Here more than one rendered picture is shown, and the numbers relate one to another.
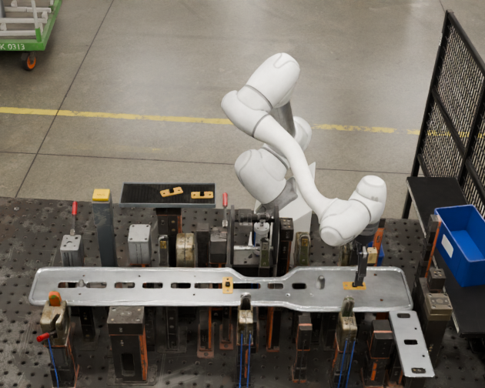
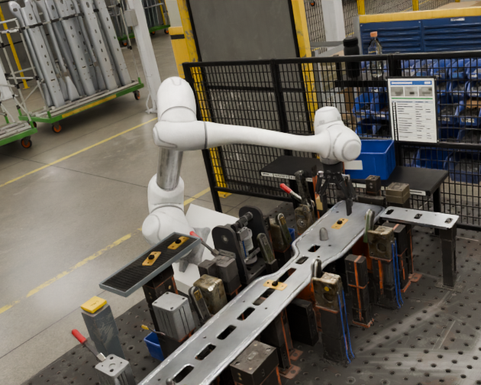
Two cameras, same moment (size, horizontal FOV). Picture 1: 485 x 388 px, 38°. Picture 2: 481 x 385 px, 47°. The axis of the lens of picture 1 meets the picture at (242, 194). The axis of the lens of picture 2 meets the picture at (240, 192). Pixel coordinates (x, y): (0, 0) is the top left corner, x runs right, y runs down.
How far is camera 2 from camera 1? 1.63 m
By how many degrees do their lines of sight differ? 41
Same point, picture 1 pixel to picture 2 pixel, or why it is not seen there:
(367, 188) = (331, 113)
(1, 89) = not seen: outside the picture
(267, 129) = (216, 128)
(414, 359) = (437, 219)
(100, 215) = (105, 328)
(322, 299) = (340, 241)
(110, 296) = (211, 367)
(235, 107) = (176, 127)
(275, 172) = (182, 218)
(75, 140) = not seen: outside the picture
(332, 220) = (345, 136)
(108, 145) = not seen: outside the picture
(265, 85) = (183, 99)
